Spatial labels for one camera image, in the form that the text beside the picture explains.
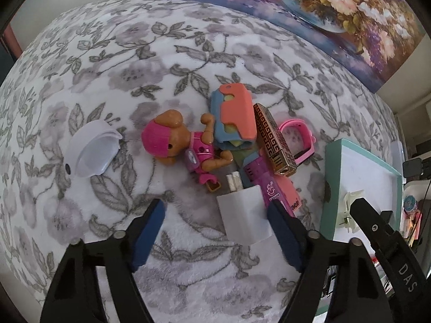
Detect pink toy dog figure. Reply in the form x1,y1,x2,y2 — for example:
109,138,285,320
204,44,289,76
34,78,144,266
141,109,234,194

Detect white hair claw clip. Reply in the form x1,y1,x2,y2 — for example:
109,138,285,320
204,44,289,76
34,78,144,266
340,190,366,233

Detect small black device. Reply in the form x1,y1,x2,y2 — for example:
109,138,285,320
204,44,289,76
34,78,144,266
403,157,423,177

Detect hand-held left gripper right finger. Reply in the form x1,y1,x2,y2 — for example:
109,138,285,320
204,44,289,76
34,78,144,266
267,200,391,323

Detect white charger plug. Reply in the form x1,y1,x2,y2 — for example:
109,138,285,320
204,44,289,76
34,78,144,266
216,171,273,246

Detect coral and blue toy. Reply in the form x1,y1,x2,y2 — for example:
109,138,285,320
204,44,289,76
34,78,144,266
210,83,258,150

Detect floral painting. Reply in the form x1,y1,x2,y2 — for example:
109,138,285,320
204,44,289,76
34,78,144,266
169,0,426,93

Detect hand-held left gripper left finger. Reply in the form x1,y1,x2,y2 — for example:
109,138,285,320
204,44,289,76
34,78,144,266
40,198,166,323

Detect bunch of coloured pens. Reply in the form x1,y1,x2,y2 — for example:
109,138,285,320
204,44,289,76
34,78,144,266
406,209,423,247

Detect pink watch frame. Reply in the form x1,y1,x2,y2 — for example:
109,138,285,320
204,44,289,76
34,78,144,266
278,118,316,165

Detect teal box tray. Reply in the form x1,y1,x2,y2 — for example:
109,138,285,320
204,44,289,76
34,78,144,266
319,138,403,323

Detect purple and pink tube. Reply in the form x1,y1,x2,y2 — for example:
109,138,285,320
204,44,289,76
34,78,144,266
242,156,301,219

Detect round teal tin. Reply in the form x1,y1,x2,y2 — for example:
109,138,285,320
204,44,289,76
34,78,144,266
404,195,419,215

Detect white cup-shaped piece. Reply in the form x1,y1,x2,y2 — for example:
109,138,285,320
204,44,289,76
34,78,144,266
65,120,123,178

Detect gold patterned lighter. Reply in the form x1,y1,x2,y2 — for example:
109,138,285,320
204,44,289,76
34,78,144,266
253,103,297,177

